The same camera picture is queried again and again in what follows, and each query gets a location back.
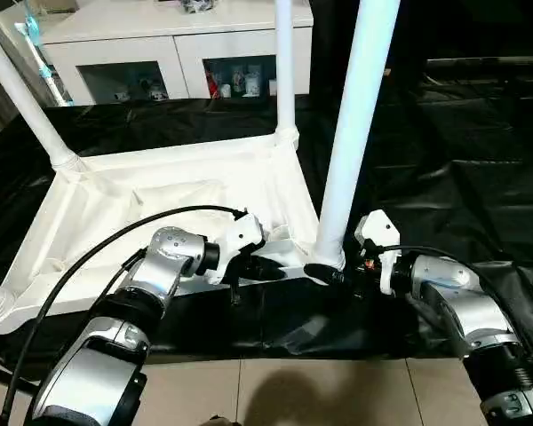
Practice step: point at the small yellow label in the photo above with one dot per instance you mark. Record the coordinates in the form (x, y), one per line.
(388, 71)

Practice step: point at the grey crumpled object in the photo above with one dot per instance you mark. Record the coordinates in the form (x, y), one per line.
(195, 4)

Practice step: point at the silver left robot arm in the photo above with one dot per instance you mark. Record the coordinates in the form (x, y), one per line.
(124, 319)

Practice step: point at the white glass-door cabinet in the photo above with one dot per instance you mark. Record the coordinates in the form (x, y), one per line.
(115, 27)

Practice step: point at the black plastic mat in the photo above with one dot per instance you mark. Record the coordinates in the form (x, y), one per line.
(462, 177)

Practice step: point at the white pole with blue band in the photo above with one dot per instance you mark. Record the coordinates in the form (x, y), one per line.
(37, 58)

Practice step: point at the white plastic table top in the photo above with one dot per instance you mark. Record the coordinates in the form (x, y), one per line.
(160, 186)

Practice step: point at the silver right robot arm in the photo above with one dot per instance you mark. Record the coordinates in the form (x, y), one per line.
(471, 302)

